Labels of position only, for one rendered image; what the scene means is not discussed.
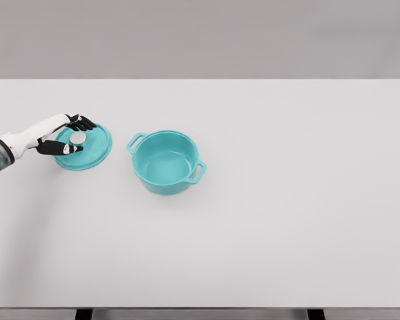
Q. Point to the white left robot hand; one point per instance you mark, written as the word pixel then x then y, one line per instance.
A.
pixel 50 126

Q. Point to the teal pot lid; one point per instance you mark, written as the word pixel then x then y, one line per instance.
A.
pixel 93 146

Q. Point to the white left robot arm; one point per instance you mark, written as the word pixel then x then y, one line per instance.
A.
pixel 6 146

